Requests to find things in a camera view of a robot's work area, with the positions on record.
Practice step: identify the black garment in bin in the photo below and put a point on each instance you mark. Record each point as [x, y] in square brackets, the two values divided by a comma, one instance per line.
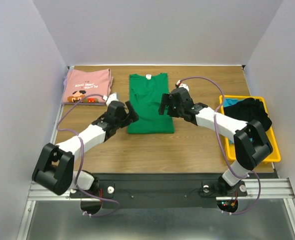
[249, 109]

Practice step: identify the aluminium frame rail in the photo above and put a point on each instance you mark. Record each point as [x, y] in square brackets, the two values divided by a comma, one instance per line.
[31, 204]

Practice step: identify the teal garment in bin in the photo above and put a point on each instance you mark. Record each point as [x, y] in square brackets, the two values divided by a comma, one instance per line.
[230, 102]

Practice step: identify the folded pink printed t-shirt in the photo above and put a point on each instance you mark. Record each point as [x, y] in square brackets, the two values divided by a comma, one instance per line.
[87, 86]

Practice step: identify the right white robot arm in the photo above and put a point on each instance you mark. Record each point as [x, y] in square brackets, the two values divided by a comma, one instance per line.
[251, 143]

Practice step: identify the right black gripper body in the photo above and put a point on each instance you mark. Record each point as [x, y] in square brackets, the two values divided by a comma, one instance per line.
[170, 104]

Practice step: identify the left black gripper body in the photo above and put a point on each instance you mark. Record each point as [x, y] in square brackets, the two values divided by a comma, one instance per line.
[125, 120]

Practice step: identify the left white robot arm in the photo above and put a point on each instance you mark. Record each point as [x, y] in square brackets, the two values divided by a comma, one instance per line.
[54, 169]

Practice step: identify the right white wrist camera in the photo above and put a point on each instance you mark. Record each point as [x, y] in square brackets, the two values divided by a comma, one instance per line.
[180, 84]

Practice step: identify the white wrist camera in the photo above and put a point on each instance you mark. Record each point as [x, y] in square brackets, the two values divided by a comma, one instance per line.
[112, 97]
[180, 84]

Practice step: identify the folded lavender t-shirt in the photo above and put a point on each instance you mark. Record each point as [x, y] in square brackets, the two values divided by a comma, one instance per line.
[65, 81]

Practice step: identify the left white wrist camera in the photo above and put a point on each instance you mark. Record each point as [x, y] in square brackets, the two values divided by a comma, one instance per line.
[112, 97]

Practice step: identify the green t-shirt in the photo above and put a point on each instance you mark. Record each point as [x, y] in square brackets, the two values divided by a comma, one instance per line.
[145, 95]

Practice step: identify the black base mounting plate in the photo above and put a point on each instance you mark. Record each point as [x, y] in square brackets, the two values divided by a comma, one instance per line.
[155, 191]

